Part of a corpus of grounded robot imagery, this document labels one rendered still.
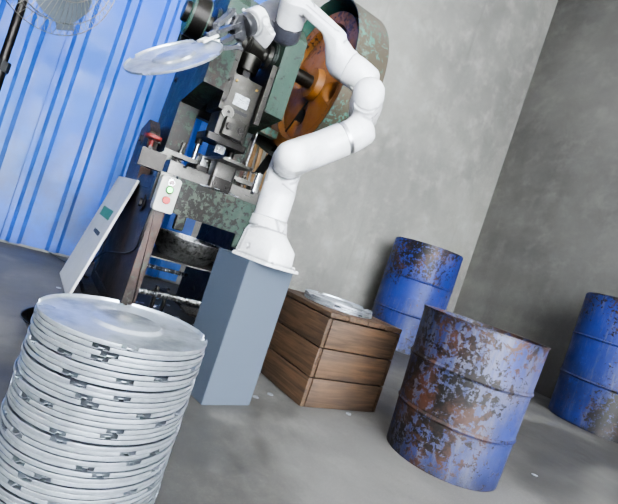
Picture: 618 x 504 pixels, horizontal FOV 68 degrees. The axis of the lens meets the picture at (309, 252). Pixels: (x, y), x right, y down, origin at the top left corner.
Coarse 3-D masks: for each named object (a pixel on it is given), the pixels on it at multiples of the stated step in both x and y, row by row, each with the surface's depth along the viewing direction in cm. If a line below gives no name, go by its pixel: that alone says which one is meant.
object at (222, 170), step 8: (208, 160) 203; (216, 160) 194; (224, 160) 186; (232, 160) 185; (216, 168) 194; (224, 168) 196; (232, 168) 198; (240, 168) 194; (248, 168) 189; (216, 176) 195; (224, 176) 197; (232, 176) 198; (208, 184) 195; (216, 184) 195; (224, 184) 197; (224, 192) 198
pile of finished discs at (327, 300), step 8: (312, 296) 179; (320, 296) 186; (328, 296) 191; (328, 304) 174; (336, 304) 173; (344, 304) 182; (352, 304) 198; (344, 312) 174; (352, 312) 174; (360, 312) 176; (368, 312) 179
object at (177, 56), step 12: (156, 48) 143; (168, 48) 141; (180, 48) 137; (192, 48) 138; (204, 48) 136; (216, 48) 135; (132, 60) 136; (144, 60) 134; (156, 60) 131; (168, 60) 129; (180, 60) 129; (192, 60) 129; (204, 60) 125; (132, 72) 125; (144, 72) 126; (156, 72) 122; (168, 72) 123
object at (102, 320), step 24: (48, 312) 73; (72, 312) 77; (96, 312) 80; (120, 312) 85; (144, 312) 93; (96, 336) 69; (120, 336) 73; (144, 336) 77; (168, 336) 82; (192, 336) 87
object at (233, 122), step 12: (240, 84) 203; (252, 84) 206; (228, 96) 201; (240, 96) 204; (252, 96) 207; (228, 108) 201; (240, 108) 205; (252, 108) 208; (216, 120) 201; (228, 120) 200; (240, 120) 206; (216, 132) 201; (228, 132) 201; (240, 132) 202
